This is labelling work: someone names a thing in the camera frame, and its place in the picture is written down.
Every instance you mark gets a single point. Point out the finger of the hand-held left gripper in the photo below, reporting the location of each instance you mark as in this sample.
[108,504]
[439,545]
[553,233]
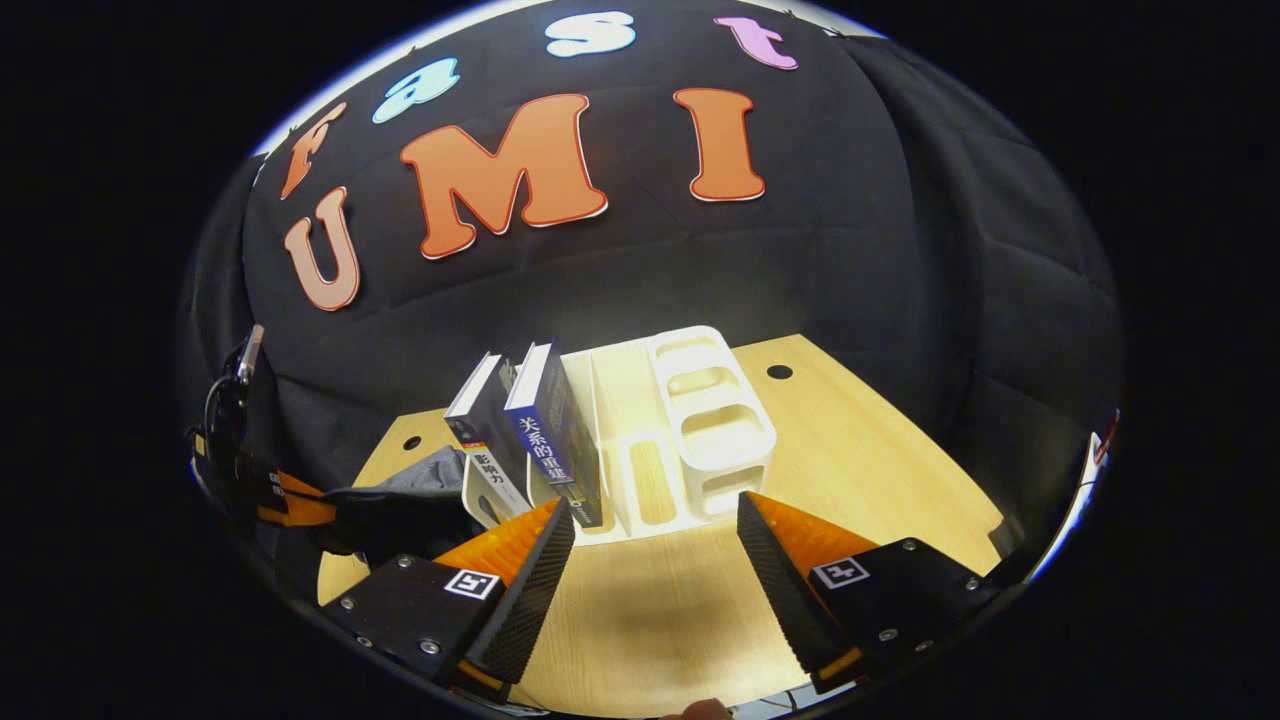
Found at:
[300,505]

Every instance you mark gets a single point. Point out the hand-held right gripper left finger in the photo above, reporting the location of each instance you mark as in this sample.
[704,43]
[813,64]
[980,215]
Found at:
[530,610]

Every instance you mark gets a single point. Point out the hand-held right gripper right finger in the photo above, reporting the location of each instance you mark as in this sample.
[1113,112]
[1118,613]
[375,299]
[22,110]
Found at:
[785,600]

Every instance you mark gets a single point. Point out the grey black schoolbag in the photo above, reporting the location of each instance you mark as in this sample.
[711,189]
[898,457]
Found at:
[400,510]

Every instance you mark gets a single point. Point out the white plastic bookshelf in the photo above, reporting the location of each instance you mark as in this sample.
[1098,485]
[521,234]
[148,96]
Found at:
[720,440]

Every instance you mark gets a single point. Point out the blue book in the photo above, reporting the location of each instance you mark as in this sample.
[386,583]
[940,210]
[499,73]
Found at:
[550,430]

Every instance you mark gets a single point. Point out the dark grey book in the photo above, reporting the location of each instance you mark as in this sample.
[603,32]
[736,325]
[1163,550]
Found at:
[480,420]

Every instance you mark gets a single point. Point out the black backdrop cloth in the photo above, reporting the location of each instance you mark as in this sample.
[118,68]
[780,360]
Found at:
[850,260]

